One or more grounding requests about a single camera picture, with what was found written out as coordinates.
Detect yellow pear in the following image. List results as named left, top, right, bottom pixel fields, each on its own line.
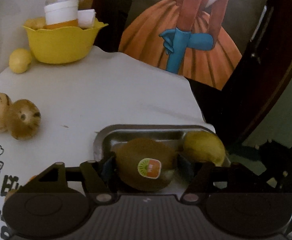
left=183, top=131, right=226, bottom=166

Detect yellow plastic bowl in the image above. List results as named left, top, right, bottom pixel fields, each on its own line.
left=23, top=19, right=107, bottom=64

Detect brown kiwi with sticker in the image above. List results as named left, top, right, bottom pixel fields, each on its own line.
left=115, top=138, right=177, bottom=192

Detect girl in orange dress painting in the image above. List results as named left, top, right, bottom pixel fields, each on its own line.
left=119, top=0, right=267, bottom=89

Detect yellow fruit in bowl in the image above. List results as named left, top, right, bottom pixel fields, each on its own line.
left=23, top=17, right=46, bottom=30

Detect metal tray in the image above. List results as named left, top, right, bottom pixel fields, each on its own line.
left=93, top=125, right=213, bottom=194

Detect white and orange jar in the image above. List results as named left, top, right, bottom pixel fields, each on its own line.
left=44, top=0, right=79, bottom=29

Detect folded white paper piece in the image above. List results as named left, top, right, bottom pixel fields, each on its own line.
left=78, top=9, right=96, bottom=29

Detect brownish striped melon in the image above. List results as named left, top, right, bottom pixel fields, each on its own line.
left=5, top=99, right=41, bottom=140

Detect white printed table mat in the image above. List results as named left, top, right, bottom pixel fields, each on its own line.
left=0, top=48, right=206, bottom=239

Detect small yellow lemon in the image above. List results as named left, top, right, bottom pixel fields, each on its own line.
left=9, top=48, right=33, bottom=74

